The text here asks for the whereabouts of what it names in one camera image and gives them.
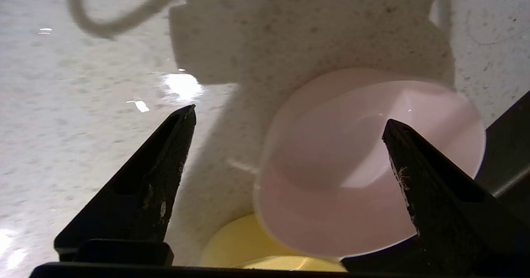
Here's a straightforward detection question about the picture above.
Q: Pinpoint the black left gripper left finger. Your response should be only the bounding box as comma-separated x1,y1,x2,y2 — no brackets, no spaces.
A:
54,104,198,266

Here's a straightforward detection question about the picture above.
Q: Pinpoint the pink plastic bowl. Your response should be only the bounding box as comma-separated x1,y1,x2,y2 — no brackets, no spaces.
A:
253,68,486,259

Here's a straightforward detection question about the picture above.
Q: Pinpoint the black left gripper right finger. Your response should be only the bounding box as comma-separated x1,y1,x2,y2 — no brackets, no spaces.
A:
342,118,530,278

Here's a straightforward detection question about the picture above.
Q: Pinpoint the yellow plastic bowl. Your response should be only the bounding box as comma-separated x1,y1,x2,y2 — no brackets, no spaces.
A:
200,214,348,272

